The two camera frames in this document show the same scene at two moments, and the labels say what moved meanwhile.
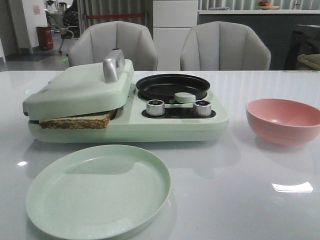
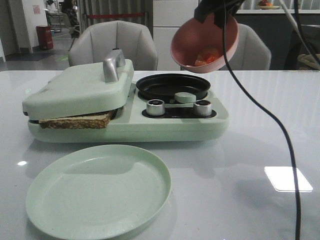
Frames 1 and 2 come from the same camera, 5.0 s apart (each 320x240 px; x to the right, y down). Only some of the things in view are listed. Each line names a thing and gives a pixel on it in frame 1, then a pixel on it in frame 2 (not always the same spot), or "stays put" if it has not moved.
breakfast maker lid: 84,91 stays put
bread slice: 87,122 stays put
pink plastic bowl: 282,122 to 199,47
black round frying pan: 165,86 stays put
